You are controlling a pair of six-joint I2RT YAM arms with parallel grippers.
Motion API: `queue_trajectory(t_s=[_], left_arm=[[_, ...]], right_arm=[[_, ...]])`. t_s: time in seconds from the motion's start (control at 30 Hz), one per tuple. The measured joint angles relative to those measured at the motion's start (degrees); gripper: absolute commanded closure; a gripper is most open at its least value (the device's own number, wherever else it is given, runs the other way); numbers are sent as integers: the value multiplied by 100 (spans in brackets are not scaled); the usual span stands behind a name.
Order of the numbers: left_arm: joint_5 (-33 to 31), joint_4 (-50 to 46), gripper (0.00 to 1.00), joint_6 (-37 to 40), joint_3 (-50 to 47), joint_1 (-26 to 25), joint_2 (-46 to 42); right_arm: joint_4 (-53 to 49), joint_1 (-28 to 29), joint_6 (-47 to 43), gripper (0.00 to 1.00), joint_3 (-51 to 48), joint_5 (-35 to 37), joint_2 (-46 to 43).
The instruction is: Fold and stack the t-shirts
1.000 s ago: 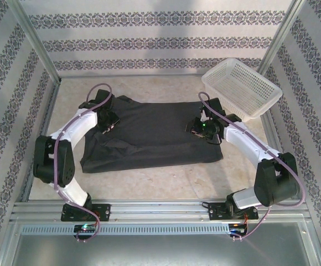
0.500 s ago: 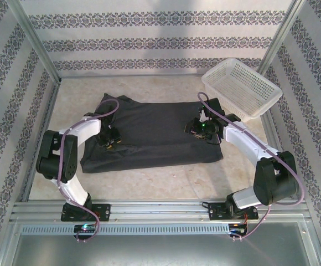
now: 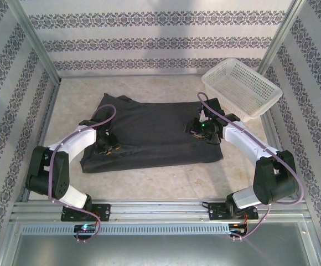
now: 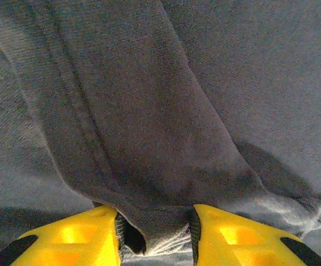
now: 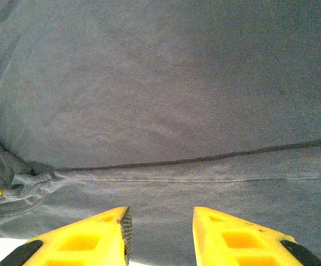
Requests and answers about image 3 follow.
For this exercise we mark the right controller board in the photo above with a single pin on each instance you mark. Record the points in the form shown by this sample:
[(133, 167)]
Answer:
[(237, 228)]

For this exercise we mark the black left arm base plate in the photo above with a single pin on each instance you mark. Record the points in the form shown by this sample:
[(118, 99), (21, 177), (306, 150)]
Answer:
[(103, 212)]

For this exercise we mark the dark grey t-shirt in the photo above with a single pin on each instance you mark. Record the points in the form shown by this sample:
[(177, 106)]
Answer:
[(155, 133)]

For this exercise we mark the white plastic lattice basket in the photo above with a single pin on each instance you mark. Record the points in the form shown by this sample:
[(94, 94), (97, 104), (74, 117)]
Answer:
[(243, 83)]

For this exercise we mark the aluminium mounting rail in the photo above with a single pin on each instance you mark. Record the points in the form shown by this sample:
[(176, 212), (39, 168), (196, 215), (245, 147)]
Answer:
[(160, 212)]

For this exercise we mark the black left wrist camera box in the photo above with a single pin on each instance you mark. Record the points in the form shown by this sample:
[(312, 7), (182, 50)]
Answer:
[(103, 113)]

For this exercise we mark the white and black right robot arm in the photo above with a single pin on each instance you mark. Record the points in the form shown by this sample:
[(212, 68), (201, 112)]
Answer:
[(240, 140)]

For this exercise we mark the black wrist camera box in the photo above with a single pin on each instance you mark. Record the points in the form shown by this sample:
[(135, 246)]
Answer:
[(103, 113), (214, 106)]

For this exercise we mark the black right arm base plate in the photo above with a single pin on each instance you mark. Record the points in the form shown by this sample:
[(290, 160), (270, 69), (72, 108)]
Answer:
[(216, 212)]

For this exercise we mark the grey metal sheet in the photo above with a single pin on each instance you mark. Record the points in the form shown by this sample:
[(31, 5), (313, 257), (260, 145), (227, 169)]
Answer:
[(160, 250)]

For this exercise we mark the aluminium frame post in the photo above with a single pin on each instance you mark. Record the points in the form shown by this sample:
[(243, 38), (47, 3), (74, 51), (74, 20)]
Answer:
[(36, 44), (280, 36)]

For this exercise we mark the controller board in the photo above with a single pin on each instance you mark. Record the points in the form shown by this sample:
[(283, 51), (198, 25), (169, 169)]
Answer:
[(237, 228), (84, 228)]

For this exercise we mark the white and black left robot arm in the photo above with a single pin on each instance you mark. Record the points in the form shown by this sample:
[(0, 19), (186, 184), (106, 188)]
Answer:
[(77, 141)]

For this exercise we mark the left controller board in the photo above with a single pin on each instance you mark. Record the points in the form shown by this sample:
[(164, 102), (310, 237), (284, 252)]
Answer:
[(84, 228)]

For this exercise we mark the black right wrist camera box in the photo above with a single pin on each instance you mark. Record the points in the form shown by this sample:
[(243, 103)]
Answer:
[(214, 106)]

